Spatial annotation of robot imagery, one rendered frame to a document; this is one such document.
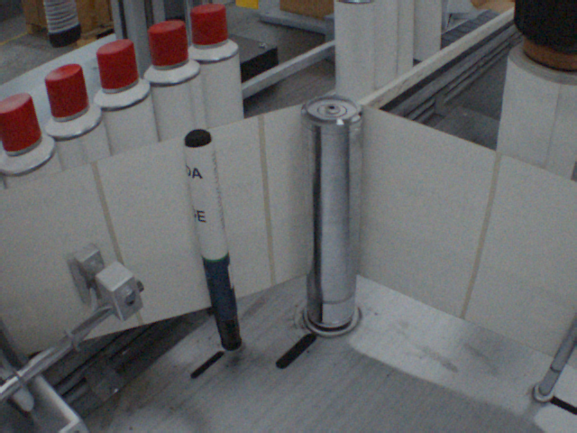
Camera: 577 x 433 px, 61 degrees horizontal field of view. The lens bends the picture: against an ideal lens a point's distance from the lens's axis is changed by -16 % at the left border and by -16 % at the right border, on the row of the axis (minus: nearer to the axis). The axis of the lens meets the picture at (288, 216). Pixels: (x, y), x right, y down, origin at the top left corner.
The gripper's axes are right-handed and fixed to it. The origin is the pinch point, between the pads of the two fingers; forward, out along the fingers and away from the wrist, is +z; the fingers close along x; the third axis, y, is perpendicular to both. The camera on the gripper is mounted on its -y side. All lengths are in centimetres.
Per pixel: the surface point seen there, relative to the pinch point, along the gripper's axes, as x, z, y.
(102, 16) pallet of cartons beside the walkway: 128, 9, -297
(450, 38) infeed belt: 8.8, 1.2, -1.4
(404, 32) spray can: -18.6, 6.7, 2.6
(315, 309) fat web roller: -52, 34, 19
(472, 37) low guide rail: 3.2, 0.7, 5.0
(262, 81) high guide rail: -38.1, 19.2, -2.9
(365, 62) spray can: -26.9, 13.3, 2.7
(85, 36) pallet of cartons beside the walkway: 117, 26, -293
